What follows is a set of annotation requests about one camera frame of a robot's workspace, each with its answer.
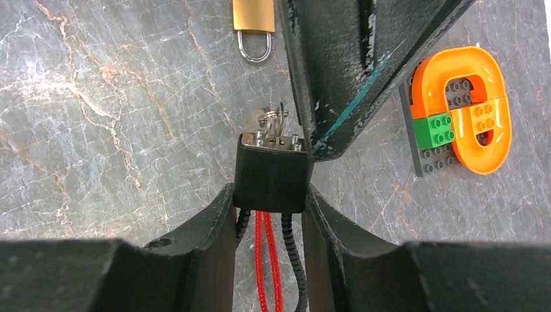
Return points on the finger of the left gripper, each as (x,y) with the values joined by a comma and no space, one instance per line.
(346,58)

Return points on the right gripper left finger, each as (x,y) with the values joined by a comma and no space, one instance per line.
(191,268)

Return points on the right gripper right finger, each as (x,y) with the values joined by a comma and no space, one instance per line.
(350,269)

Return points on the brass padlock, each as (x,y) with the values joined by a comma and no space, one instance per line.
(257,16)

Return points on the black key with cord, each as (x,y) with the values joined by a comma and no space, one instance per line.
(272,175)

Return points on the green toy brick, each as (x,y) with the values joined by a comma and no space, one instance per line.
(433,131)

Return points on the dark flat base plate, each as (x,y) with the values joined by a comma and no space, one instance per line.
(429,161)

